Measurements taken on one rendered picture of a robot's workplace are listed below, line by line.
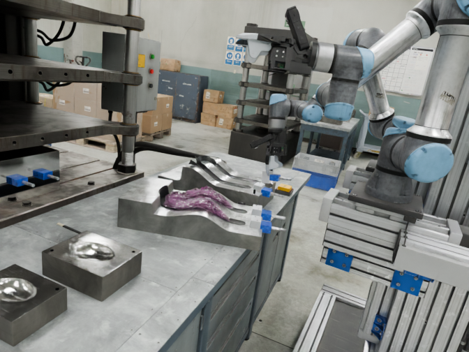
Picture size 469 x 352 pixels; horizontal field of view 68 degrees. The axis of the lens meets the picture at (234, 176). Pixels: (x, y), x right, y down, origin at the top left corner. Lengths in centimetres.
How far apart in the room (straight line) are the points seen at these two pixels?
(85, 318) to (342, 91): 84
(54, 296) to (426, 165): 97
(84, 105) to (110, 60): 359
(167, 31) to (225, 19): 160
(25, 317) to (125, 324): 20
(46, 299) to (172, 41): 878
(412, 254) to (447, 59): 54
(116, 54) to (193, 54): 713
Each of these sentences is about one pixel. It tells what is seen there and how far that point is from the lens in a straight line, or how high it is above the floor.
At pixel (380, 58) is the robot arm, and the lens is 114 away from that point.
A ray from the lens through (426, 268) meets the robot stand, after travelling 116.
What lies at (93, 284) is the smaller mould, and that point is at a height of 84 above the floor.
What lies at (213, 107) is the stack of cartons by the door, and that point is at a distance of 836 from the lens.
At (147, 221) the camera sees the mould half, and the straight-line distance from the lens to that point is 123.
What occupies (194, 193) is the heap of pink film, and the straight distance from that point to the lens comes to 134.
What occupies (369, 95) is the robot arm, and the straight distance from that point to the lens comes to 175.
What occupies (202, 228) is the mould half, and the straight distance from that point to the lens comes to 119.
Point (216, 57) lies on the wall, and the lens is 878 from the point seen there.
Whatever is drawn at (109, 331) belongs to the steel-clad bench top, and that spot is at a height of 80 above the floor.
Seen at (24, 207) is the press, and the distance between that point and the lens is 151.
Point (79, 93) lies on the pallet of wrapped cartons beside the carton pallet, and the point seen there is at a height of 73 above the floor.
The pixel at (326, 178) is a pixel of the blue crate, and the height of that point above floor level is 17.
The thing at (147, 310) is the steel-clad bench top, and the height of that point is 80.
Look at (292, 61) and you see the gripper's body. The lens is 97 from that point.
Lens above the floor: 138
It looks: 17 degrees down
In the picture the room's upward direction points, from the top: 8 degrees clockwise
